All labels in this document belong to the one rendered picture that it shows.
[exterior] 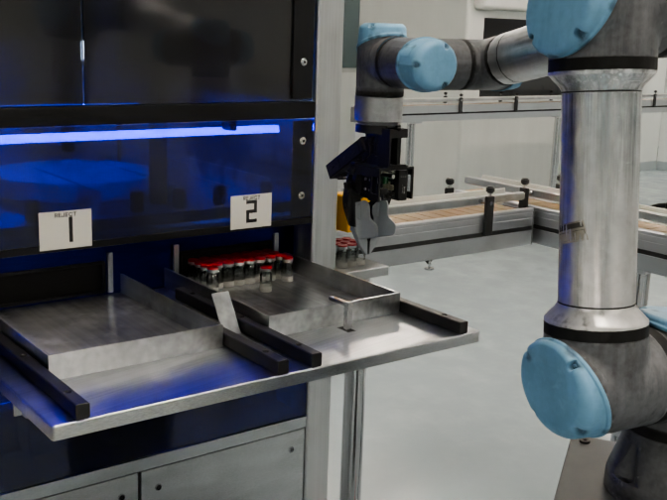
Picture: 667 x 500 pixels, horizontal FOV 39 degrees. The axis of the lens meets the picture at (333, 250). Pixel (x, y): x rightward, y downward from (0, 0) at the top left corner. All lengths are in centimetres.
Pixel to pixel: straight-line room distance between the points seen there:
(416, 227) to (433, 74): 77
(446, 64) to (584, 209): 40
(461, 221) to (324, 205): 49
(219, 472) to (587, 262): 96
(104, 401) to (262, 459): 69
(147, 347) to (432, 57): 57
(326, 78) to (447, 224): 55
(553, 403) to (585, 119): 31
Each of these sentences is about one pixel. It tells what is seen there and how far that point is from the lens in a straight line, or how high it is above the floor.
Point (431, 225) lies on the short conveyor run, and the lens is 212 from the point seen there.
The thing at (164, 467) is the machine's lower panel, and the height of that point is 57.
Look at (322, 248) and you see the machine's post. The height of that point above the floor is 93.
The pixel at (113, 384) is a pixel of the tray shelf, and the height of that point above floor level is 88.
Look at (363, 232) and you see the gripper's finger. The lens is 152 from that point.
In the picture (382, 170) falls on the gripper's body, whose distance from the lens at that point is 146.
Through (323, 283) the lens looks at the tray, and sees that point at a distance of 175.
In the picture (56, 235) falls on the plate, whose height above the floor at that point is 101.
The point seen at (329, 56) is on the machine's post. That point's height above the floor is 129.
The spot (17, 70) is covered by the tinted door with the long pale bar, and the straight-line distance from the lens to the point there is 150.
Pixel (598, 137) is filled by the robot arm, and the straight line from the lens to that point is 106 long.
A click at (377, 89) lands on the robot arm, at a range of 147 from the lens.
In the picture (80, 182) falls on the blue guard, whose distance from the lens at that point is 154.
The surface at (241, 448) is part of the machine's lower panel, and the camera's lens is 182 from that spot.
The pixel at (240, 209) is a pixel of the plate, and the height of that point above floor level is 102.
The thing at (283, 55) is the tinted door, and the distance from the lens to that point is 171.
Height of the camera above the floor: 134
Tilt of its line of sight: 13 degrees down
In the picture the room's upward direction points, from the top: 2 degrees clockwise
